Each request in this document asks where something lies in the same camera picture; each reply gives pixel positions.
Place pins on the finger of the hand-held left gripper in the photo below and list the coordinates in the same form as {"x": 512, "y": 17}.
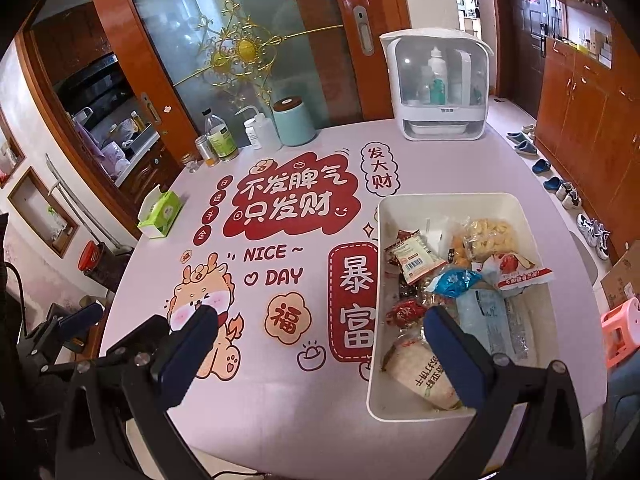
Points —
{"x": 42, "y": 340}
{"x": 82, "y": 319}

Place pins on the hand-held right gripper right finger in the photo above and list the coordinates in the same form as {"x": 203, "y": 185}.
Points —
{"x": 460, "y": 360}

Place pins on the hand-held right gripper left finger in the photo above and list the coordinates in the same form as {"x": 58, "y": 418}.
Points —
{"x": 190, "y": 350}

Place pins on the cream wafer packet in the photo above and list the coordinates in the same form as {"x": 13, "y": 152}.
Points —
{"x": 425, "y": 375}

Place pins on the large pale blue packet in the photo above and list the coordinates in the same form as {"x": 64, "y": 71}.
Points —
{"x": 480, "y": 317}

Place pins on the blue wrapper snack packet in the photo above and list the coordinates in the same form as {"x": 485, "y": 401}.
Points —
{"x": 452, "y": 280}

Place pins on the dark brown snack packet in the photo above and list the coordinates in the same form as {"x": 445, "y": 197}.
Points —
{"x": 407, "y": 288}

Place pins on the white plastic tray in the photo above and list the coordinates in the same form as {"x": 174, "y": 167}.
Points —
{"x": 545, "y": 330}

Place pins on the orange bread snack packet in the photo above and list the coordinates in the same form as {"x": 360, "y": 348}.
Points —
{"x": 460, "y": 255}

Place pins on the red white snack packet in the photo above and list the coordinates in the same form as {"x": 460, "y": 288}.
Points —
{"x": 520, "y": 270}

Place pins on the clear yellow puffs packet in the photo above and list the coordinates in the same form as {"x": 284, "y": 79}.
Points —
{"x": 487, "y": 232}

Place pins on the red lid trash bin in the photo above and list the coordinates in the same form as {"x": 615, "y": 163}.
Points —
{"x": 90, "y": 255}

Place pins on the pink printed tablecloth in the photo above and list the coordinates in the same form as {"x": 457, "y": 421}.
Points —
{"x": 300, "y": 360}

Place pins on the green tissue box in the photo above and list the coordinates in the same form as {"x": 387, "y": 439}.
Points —
{"x": 160, "y": 212}

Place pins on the pink plastic stool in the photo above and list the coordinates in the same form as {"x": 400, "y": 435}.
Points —
{"x": 622, "y": 330}

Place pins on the blue cloth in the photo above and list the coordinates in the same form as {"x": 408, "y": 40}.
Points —
{"x": 625, "y": 397}

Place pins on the cardboard box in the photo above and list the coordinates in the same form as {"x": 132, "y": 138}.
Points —
{"x": 622, "y": 280}

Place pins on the small glass jar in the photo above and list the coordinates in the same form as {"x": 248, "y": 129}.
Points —
{"x": 189, "y": 164}

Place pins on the row of shoes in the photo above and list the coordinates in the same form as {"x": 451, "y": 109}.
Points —
{"x": 565, "y": 192}

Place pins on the small metal can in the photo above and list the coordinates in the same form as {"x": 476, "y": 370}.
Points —
{"x": 203, "y": 150}

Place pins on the glass bottle green label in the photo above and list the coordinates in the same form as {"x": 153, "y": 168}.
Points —
{"x": 221, "y": 142}

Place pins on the white pill bottle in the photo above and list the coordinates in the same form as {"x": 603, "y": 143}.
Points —
{"x": 253, "y": 136}

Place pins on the white squeeze bottle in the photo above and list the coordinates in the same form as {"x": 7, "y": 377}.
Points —
{"x": 264, "y": 132}

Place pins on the teal canister brown lid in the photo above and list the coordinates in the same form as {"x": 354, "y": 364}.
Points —
{"x": 295, "y": 122}

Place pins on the small teal bottle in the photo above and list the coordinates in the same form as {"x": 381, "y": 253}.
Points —
{"x": 438, "y": 92}

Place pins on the white countertop storage cabinet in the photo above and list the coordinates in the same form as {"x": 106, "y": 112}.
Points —
{"x": 395, "y": 85}

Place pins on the white dropper bottle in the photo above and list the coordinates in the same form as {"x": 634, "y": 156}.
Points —
{"x": 436, "y": 67}

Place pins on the dark entrance door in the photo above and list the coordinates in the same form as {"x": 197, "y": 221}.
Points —
{"x": 520, "y": 50}

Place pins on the frosted glass sliding door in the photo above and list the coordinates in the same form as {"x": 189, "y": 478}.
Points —
{"x": 310, "y": 5}

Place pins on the wooden framed wall niche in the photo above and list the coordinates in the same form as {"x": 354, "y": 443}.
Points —
{"x": 45, "y": 210}

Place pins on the wooden wall cabinet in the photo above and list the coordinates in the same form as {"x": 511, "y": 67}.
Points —
{"x": 590, "y": 125}

